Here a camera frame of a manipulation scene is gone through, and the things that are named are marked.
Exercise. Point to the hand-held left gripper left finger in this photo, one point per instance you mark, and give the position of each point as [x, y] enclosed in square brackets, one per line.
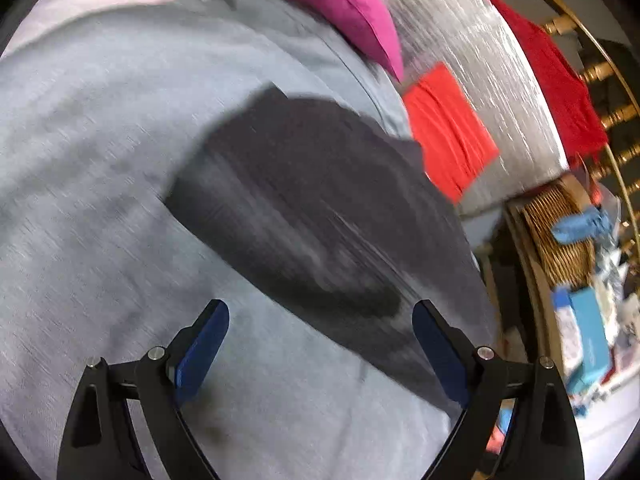
[200, 355]

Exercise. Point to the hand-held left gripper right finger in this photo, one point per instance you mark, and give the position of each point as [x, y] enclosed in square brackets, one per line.
[440, 355]

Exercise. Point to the dark quilted puffer jacket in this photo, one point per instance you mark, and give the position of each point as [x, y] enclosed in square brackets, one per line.
[310, 200]

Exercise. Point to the wooden shelf table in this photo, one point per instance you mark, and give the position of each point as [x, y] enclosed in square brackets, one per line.
[542, 320]

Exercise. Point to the white printed box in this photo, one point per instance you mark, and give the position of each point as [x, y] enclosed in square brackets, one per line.
[570, 330]

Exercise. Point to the wicker basket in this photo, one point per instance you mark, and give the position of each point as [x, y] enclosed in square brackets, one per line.
[555, 260]

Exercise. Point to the blue cardboard box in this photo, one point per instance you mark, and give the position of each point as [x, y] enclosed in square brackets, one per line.
[592, 340]

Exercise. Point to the light blue cloth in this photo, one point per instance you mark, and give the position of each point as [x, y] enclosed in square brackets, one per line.
[575, 227]

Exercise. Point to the grey blanket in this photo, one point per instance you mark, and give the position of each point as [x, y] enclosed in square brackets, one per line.
[100, 160]

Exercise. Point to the red-orange pillow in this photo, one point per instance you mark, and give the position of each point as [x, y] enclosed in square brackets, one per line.
[450, 130]

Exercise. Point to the red cloth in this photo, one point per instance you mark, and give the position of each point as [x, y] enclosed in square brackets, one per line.
[550, 85]

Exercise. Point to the silver foil insulation board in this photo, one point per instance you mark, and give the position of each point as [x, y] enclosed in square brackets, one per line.
[475, 60]

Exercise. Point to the wooden stair railing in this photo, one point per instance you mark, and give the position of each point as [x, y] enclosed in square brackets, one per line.
[597, 72]

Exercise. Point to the magenta pillow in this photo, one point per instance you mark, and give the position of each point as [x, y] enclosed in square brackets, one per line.
[340, 5]

